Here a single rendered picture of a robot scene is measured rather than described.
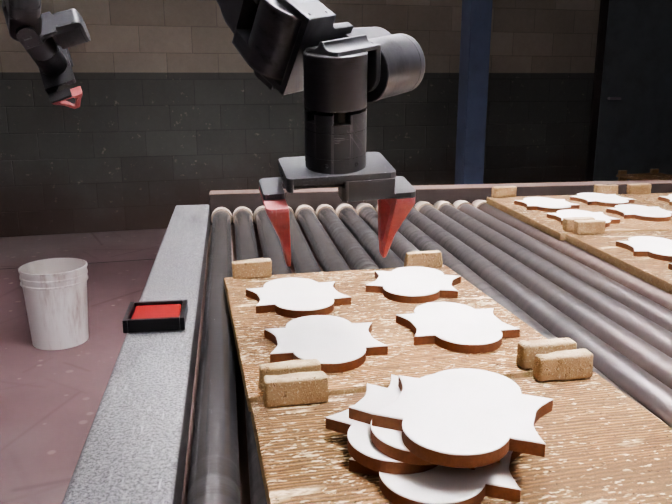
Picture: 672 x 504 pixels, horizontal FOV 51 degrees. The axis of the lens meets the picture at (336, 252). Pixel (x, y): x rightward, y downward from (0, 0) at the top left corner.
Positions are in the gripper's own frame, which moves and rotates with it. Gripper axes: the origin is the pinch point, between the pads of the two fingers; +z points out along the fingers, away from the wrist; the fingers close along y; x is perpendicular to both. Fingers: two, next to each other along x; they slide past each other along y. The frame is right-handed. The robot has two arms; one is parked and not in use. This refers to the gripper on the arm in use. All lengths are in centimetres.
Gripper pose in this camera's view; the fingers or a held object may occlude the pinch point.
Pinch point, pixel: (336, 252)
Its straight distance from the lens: 69.7
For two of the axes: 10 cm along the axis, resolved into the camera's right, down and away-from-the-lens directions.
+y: -9.8, 0.9, -1.8
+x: 2.0, 4.2, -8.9
